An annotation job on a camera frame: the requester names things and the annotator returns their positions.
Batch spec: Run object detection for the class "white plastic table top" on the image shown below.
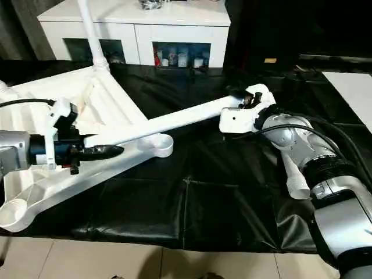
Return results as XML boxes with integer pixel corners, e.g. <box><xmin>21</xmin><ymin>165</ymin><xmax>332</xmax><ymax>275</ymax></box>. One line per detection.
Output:
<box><xmin>0</xmin><ymin>65</ymin><xmax>176</xmax><ymax>234</ymax></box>

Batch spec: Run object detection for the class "white cabinet with glass doors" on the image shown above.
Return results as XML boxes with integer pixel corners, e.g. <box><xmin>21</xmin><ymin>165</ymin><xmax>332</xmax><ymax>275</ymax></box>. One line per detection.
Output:
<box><xmin>37</xmin><ymin>0</ymin><xmax>233</xmax><ymax>68</ymax></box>

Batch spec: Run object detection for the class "black mat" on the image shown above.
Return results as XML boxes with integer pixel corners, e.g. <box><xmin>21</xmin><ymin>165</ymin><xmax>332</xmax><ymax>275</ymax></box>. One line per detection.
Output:
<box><xmin>0</xmin><ymin>59</ymin><xmax>372</xmax><ymax>254</ymax></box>

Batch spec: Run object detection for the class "white flat board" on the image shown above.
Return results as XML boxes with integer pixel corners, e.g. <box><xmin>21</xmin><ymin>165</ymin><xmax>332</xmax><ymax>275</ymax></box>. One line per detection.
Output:
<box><xmin>322</xmin><ymin>71</ymin><xmax>372</xmax><ymax>123</ymax></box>

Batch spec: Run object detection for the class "grey curtain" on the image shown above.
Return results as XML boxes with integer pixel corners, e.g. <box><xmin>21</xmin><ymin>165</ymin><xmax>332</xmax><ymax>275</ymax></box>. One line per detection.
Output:
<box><xmin>0</xmin><ymin>0</ymin><xmax>56</xmax><ymax>61</ymax></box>

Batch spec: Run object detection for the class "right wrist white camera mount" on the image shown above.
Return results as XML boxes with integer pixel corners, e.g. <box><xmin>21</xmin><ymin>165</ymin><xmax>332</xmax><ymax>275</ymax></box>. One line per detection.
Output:
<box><xmin>219</xmin><ymin>106</ymin><xmax>263</xmax><ymax>135</ymax></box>

